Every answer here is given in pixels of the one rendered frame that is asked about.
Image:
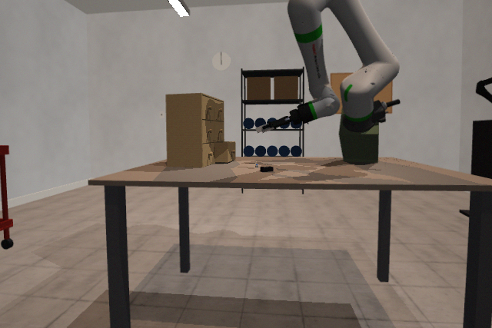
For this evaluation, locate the tan wooden chest of drawers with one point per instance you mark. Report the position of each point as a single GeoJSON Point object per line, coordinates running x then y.
{"type": "Point", "coordinates": [184, 129]}

